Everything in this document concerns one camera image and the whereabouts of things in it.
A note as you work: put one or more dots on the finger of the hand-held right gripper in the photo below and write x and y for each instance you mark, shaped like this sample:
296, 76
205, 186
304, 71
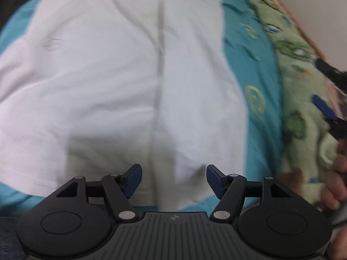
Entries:
322, 106
329, 70

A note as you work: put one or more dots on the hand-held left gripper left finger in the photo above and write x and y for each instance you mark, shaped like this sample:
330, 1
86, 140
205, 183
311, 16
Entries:
134, 180

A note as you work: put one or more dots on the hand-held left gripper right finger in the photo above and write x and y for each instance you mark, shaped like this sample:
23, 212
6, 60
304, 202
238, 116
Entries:
214, 180

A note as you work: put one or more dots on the white t-shirt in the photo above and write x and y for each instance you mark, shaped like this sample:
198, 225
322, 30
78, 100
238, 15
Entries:
108, 81

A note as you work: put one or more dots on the person's right hand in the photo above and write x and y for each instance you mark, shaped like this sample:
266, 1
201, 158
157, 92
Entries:
336, 184

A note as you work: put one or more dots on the green cartoon fleece blanket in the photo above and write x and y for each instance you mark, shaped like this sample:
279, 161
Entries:
295, 94

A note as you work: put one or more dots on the teal patterned bed sheet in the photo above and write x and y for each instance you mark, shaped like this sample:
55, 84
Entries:
257, 67

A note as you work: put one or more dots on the person's blue jeans leg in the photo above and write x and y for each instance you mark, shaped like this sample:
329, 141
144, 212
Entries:
6, 238

